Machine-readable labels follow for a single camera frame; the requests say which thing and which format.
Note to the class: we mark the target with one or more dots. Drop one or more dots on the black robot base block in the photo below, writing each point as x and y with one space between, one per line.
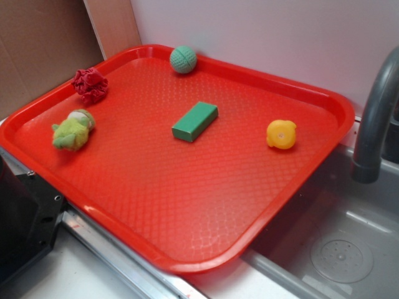
31 210

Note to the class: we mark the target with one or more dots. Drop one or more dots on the silver metal rail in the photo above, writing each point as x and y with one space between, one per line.
86 262

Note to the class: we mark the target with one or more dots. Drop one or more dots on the grey toy faucet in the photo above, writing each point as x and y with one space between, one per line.
377 137

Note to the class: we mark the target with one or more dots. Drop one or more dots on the green rectangular block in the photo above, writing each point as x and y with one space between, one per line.
195 121

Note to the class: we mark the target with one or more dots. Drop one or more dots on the green rubber ball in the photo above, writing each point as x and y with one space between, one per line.
183 59

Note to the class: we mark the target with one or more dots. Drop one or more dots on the grey toy sink basin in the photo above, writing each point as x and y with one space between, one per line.
335 238

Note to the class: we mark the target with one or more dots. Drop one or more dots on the yellow rubber duck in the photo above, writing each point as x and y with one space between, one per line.
281 134

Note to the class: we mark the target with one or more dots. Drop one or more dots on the green plush frog toy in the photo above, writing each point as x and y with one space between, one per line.
73 133

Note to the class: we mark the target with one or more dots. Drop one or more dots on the red paper ball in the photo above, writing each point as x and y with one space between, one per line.
91 85

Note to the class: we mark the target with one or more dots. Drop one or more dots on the brown cardboard panel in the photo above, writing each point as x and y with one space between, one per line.
43 43

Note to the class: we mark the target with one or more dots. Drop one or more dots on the red plastic tray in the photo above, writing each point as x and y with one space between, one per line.
185 207

